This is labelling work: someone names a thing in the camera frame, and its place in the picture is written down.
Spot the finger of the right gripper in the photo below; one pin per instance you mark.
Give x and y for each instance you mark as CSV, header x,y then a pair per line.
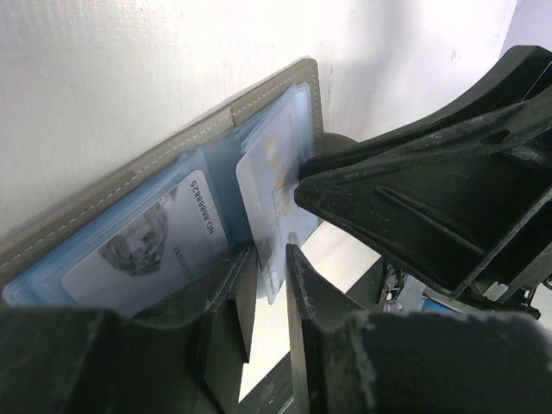
x,y
518,75
470,200

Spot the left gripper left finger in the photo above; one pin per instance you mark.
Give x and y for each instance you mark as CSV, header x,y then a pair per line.
x,y
184,354

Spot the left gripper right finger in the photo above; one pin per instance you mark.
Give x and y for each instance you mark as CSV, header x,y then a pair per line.
x,y
346,359

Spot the silver diamond VIP card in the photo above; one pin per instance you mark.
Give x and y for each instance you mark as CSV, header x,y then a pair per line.
x,y
165,248

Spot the grey card holder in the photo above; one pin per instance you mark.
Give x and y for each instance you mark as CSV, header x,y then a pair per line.
x,y
33,264

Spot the white VIP card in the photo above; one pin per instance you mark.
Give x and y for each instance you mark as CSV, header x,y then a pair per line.
x,y
267,176

